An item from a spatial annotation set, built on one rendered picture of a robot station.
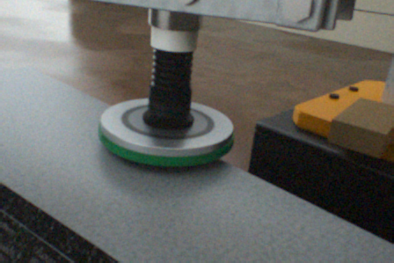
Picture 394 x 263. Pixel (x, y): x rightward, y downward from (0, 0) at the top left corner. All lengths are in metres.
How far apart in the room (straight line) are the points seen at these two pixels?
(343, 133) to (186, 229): 0.45
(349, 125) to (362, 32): 6.02
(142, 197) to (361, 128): 0.46
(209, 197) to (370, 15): 6.33
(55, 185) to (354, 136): 0.55
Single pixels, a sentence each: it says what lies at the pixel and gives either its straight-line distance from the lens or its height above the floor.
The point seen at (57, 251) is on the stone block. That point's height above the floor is 0.78.
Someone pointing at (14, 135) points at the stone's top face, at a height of 0.80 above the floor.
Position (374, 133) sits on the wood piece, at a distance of 0.86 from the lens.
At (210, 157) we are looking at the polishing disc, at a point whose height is 0.83.
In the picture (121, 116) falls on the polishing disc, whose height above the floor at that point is 0.85.
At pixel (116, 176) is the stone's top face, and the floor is 0.80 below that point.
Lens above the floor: 1.11
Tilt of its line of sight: 22 degrees down
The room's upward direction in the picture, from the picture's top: 6 degrees clockwise
